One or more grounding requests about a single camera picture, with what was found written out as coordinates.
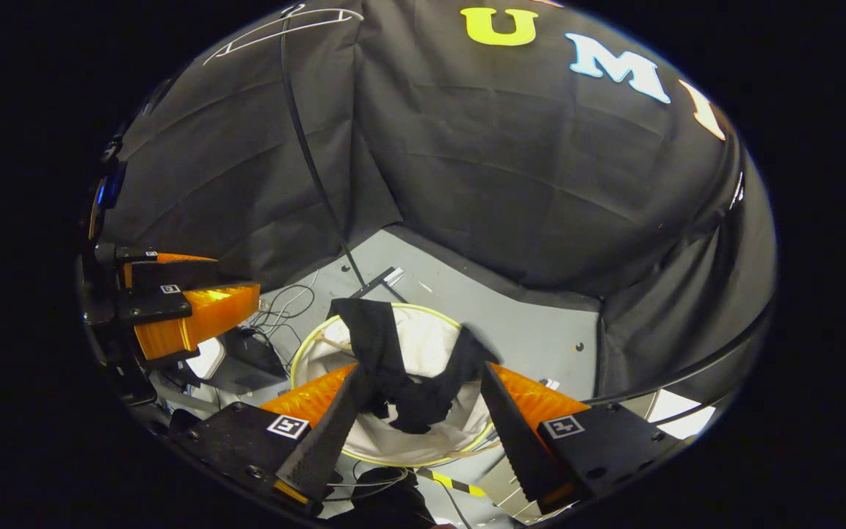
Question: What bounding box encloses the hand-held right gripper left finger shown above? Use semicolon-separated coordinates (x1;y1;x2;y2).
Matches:
171;361;369;515

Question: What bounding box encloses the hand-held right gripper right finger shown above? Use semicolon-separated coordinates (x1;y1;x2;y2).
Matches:
480;361;677;515

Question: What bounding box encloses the black garment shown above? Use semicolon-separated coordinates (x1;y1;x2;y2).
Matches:
326;298;501;436

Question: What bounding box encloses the beige laundry hamper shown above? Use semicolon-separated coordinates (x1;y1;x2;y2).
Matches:
289;303;505;469

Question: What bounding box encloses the black clothes rack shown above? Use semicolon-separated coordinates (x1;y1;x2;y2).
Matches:
280;11;775;409

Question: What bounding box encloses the empty white clothes hanger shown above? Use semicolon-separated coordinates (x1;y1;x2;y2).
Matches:
203;4;365;67

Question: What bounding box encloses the yellow black striped tape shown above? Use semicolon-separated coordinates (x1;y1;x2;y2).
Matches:
416;469;488;498

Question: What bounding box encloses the white box device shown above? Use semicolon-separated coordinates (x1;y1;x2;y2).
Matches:
187;337;227;381

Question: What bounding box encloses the dark cloth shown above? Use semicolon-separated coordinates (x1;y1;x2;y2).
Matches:
324;469;438;529

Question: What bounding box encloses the dark flat device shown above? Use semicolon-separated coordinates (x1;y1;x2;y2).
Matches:
221;327;289;388

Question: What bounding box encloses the black backdrop cloth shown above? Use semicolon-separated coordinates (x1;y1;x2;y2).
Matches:
100;0;776;401

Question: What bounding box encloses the black floor cable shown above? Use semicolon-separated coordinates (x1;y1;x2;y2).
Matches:
251;283;318;346

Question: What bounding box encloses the white floor cable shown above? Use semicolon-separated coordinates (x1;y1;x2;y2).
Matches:
267;269;321;318

